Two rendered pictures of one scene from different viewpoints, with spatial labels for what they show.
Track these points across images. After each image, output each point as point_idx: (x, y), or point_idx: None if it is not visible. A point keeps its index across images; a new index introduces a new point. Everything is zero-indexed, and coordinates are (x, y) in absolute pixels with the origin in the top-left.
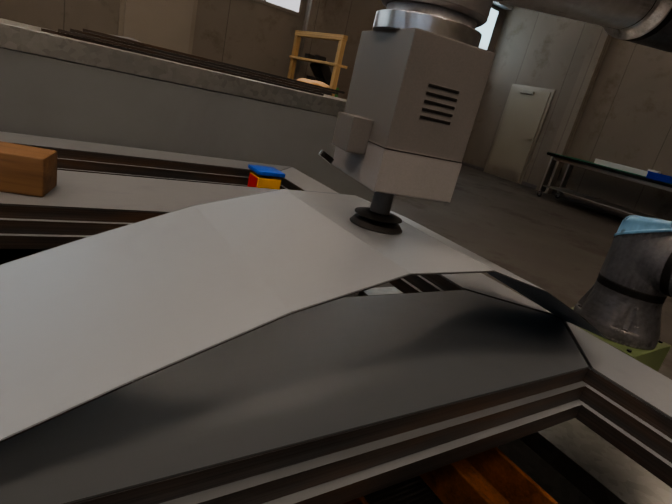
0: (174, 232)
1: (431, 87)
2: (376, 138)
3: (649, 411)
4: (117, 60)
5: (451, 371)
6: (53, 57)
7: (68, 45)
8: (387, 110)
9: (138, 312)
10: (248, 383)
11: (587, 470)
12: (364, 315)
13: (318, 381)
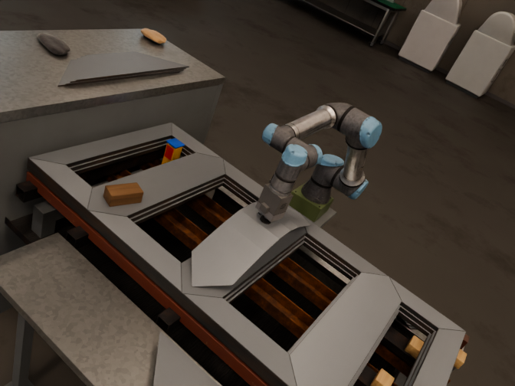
0: (228, 232)
1: (282, 204)
2: (270, 211)
3: (318, 243)
4: (102, 100)
5: (277, 243)
6: (78, 109)
7: (84, 102)
8: (273, 208)
9: (239, 255)
10: None
11: (304, 252)
12: None
13: None
